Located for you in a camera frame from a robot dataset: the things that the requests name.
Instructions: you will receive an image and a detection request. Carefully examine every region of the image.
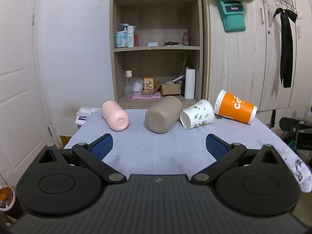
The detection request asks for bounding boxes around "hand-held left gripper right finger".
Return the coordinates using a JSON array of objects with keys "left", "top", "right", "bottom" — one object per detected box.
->
[{"left": 191, "top": 134, "right": 283, "bottom": 186}]

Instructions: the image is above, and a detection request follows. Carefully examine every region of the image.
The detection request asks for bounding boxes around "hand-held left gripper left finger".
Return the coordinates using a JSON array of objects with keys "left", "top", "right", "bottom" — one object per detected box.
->
[{"left": 36, "top": 133, "right": 127, "bottom": 185}]

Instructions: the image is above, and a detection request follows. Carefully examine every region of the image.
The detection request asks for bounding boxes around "pink cup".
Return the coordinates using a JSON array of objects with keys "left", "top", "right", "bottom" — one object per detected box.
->
[{"left": 101, "top": 100, "right": 129, "bottom": 131}]

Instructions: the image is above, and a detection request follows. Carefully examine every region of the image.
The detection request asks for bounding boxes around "white floral paper cup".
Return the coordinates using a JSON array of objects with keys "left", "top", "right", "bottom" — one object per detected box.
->
[{"left": 180, "top": 99, "right": 215, "bottom": 130}]

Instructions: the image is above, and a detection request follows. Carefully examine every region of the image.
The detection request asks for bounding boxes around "orange paper cup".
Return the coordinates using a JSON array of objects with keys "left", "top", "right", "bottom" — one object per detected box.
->
[{"left": 214, "top": 89, "right": 258, "bottom": 125}]

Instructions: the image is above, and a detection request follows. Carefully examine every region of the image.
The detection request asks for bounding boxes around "taupe cup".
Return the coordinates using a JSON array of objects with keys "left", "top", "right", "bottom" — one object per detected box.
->
[{"left": 145, "top": 96, "right": 183, "bottom": 134}]

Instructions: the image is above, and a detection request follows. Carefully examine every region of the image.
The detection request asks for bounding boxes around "white packet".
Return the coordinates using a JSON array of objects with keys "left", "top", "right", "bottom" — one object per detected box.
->
[{"left": 75, "top": 107, "right": 100, "bottom": 129}]

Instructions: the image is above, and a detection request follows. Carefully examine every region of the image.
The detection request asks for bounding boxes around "pale blue patterned tablecloth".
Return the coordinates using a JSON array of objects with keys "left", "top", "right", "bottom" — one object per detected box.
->
[{"left": 63, "top": 107, "right": 312, "bottom": 193}]

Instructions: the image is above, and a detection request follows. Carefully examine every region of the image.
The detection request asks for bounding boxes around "pink flat box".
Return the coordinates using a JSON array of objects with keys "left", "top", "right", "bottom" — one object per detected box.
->
[{"left": 132, "top": 91, "right": 161, "bottom": 99}]

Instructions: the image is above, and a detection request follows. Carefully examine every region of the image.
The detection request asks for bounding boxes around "white paper roll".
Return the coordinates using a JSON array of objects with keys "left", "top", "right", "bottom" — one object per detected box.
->
[{"left": 184, "top": 68, "right": 196, "bottom": 99}]

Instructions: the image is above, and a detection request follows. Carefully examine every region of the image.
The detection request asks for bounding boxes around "glass bottle beige cap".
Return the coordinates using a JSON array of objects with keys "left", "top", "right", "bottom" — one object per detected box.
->
[{"left": 123, "top": 70, "right": 133, "bottom": 97}]

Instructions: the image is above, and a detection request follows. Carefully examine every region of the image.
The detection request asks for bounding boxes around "cardboard box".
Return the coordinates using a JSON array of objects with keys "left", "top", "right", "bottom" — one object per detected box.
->
[{"left": 156, "top": 79, "right": 181, "bottom": 96}]

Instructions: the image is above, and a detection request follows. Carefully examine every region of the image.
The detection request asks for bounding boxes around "wooden floral box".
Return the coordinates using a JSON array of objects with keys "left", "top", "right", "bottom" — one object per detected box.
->
[{"left": 142, "top": 77, "right": 156, "bottom": 94}]

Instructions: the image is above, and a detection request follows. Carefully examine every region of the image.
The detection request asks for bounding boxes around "black chair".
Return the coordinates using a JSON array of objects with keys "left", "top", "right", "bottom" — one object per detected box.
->
[{"left": 279, "top": 117, "right": 312, "bottom": 152}]

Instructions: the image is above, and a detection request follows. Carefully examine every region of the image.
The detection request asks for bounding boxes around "wooden wardrobe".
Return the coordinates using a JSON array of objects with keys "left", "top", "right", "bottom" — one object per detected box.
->
[{"left": 201, "top": 0, "right": 312, "bottom": 114}]

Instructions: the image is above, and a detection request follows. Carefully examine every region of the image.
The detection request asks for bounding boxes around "white door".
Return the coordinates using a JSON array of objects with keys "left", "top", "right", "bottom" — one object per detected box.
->
[{"left": 0, "top": 0, "right": 61, "bottom": 188}]

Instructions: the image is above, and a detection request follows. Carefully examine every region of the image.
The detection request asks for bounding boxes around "pale teal pump bottle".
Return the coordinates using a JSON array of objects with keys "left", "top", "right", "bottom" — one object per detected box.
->
[{"left": 115, "top": 24, "right": 129, "bottom": 48}]

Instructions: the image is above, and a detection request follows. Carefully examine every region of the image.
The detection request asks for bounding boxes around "white bowl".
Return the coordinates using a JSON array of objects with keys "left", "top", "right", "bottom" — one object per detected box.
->
[{"left": 0, "top": 186, "right": 16, "bottom": 211}]

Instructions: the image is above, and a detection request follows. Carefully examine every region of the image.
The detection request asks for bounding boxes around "white bottle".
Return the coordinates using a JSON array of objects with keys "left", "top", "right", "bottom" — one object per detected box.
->
[{"left": 127, "top": 25, "right": 135, "bottom": 47}]

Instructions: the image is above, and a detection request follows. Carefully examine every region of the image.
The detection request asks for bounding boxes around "black ribbon bow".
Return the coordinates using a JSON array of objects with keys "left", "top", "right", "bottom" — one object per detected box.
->
[{"left": 273, "top": 8, "right": 298, "bottom": 88}]

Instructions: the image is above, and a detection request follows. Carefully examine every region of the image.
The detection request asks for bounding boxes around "teal hanging pouch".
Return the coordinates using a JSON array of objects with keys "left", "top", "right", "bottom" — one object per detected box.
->
[{"left": 218, "top": 0, "right": 246, "bottom": 33}]

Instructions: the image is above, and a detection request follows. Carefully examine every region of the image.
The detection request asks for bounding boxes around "wooden bookshelf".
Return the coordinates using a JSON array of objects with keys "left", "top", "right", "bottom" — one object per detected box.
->
[{"left": 110, "top": 0, "right": 204, "bottom": 109}]

